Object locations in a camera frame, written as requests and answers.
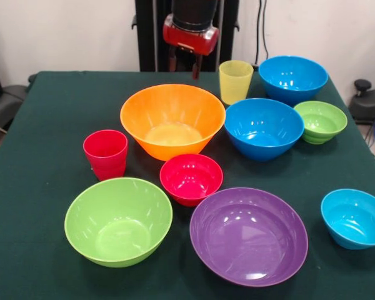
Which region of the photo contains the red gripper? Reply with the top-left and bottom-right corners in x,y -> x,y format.
162,14 -> 220,81

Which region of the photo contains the large orange bowl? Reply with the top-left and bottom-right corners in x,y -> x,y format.
119,83 -> 226,162

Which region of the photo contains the yellow cup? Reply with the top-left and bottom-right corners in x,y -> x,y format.
219,60 -> 255,106

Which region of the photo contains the small red bowl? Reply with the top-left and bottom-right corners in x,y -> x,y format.
159,153 -> 224,208

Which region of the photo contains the red cup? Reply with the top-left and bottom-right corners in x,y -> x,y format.
82,129 -> 129,182

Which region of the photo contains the dark green tablecloth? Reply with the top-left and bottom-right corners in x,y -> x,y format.
0,71 -> 375,300

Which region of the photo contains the small green bowl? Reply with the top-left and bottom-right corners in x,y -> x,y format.
292,100 -> 348,145

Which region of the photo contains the large green bowl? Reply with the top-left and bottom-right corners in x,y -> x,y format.
64,177 -> 173,268

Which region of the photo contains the dark gray stand base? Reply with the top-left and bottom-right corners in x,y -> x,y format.
0,84 -> 29,131

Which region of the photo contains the large purple bowl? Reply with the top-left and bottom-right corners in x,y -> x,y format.
189,187 -> 309,288

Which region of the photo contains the black stand base with knob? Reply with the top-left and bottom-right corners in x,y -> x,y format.
348,79 -> 375,125

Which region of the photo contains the small light blue bowl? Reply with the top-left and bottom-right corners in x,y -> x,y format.
320,188 -> 375,251

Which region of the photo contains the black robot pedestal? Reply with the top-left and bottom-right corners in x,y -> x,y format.
131,0 -> 240,73

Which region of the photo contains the black wall cable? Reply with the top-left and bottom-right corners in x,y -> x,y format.
254,0 -> 269,66

